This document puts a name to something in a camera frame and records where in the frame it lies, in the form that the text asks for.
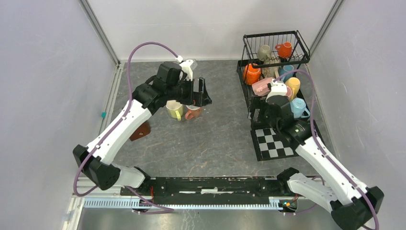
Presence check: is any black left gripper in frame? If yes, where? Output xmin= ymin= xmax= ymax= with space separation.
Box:
xmin=167 ymin=76 xmax=212 ymax=107

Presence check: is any salmon floral mug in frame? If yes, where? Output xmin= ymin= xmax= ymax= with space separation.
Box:
xmin=184 ymin=105 xmax=203 ymax=120

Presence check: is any pink patterned mug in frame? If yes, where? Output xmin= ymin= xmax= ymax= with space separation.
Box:
xmin=286 ymin=86 xmax=293 ymax=101

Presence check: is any light blue hexagonal mug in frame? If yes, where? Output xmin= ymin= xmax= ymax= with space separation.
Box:
xmin=290 ymin=98 xmax=310 ymax=119

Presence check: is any light pink hexagonal mug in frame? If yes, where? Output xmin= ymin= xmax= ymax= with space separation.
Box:
xmin=252 ymin=78 xmax=274 ymax=96

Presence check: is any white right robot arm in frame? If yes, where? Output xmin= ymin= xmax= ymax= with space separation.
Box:
xmin=259 ymin=95 xmax=384 ymax=230

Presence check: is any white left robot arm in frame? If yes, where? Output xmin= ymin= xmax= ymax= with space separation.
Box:
xmin=73 ymin=76 xmax=212 ymax=195

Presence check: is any orange ribbed mug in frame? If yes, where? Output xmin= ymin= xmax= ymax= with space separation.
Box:
xmin=243 ymin=64 xmax=261 ymax=85

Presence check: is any pale yellow mug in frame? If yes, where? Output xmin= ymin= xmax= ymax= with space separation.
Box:
xmin=166 ymin=100 xmax=183 ymax=121

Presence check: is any cream floral mug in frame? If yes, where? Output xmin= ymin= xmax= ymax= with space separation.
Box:
xmin=263 ymin=56 xmax=282 ymax=78

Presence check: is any checkerboard calibration board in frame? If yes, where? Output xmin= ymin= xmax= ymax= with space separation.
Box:
xmin=250 ymin=128 xmax=299 ymax=161

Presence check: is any teal blue mug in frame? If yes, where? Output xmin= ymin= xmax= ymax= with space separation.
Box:
xmin=278 ymin=65 xmax=294 ymax=82

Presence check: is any beige grey mug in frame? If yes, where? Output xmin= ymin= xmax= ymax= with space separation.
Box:
xmin=257 ymin=45 xmax=272 ymax=61

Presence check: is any small orange cup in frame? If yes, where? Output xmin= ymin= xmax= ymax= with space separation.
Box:
xmin=275 ymin=42 xmax=293 ymax=58

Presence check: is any brown wedge block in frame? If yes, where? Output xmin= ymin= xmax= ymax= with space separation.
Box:
xmin=129 ymin=121 xmax=151 ymax=141

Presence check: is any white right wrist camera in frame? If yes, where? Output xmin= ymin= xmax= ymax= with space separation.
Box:
xmin=266 ymin=80 xmax=287 ymax=102

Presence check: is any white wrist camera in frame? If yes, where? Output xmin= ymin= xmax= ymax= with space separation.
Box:
xmin=175 ymin=56 xmax=197 ymax=81
xmin=266 ymin=80 xmax=287 ymax=102

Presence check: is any black wire dish rack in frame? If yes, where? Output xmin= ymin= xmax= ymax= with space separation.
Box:
xmin=237 ymin=30 xmax=310 ymax=130

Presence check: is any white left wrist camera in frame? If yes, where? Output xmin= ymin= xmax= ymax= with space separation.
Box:
xmin=175 ymin=56 xmax=197 ymax=81

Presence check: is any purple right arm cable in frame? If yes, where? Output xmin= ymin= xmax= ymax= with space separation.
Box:
xmin=274 ymin=69 xmax=380 ymax=230

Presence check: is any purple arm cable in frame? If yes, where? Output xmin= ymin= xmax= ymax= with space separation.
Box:
xmin=274 ymin=69 xmax=380 ymax=230
xmin=73 ymin=42 xmax=183 ymax=215

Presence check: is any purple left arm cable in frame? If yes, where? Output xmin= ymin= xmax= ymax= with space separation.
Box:
xmin=73 ymin=42 xmax=183 ymax=215

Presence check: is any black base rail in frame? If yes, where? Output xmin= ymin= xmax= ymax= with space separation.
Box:
xmin=135 ymin=176 xmax=296 ymax=205

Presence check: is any aluminium slotted rail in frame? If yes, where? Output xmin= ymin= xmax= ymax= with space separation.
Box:
xmin=83 ymin=197 xmax=283 ymax=210

